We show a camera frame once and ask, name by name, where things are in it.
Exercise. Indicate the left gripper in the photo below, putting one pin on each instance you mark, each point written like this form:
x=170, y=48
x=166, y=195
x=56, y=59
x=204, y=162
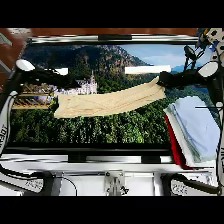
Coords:
x=68, y=81

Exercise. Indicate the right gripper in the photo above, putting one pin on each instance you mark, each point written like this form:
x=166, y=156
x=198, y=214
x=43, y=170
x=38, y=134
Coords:
x=166, y=80

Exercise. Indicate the cream shirt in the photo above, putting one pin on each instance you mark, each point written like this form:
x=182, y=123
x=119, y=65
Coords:
x=110, y=101

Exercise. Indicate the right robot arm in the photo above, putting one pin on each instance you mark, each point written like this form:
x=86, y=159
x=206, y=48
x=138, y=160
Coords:
x=213, y=71

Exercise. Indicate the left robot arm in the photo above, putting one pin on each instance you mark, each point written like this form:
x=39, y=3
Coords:
x=10, y=100

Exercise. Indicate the white garment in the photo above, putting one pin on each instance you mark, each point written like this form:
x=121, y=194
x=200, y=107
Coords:
x=178, y=133

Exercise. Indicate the light blue garment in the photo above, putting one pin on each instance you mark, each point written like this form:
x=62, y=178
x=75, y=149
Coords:
x=198, y=126

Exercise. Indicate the red garment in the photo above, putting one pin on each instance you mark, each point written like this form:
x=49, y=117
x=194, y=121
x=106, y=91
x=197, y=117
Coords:
x=175, y=146

